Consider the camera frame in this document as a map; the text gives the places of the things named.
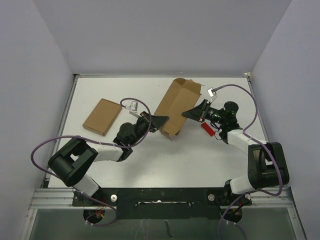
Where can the red rectangular block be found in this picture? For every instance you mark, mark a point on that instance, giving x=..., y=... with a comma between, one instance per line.
x=208, y=129

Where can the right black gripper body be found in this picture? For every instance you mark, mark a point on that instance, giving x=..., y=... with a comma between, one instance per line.
x=211, y=114

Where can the folded brown cardboard box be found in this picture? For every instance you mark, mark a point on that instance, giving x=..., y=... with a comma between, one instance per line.
x=102, y=117

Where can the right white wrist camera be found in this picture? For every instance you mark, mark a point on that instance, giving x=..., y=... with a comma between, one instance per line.
x=212, y=94

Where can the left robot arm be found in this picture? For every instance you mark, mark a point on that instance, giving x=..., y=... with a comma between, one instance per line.
x=73, y=160

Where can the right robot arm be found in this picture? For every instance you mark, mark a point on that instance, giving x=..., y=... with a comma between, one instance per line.
x=266, y=166

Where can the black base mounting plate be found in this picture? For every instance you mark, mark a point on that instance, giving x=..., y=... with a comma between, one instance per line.
x=166, y=203

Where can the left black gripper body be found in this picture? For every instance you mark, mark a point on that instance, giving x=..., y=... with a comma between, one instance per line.
x=143, y=125

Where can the brown cardboard box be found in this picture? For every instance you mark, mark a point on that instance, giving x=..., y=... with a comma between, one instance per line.
x=181, y=96
x=102, y=117

